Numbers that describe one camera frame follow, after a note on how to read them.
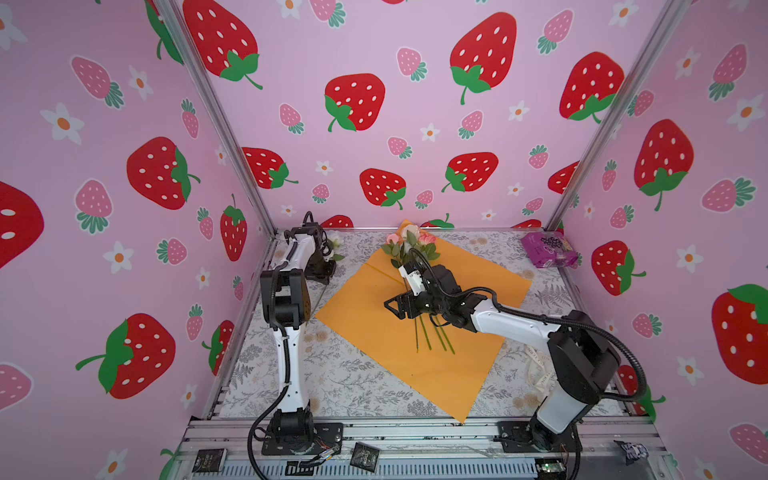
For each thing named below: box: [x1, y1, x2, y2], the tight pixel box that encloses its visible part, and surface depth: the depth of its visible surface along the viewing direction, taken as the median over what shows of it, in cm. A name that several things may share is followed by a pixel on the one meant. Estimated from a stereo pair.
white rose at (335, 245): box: [331, 238, 345, 261], surface depth 117 cm
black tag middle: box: [350, 442, 380, 473], surface depth 71 cm
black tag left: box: [192, 448, 227, 473], surface depth 71 cm
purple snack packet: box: [521, 231, 579, 269], surface depth 109 cm
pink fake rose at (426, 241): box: [418, 233, 441, 260], surface depth 115 cm
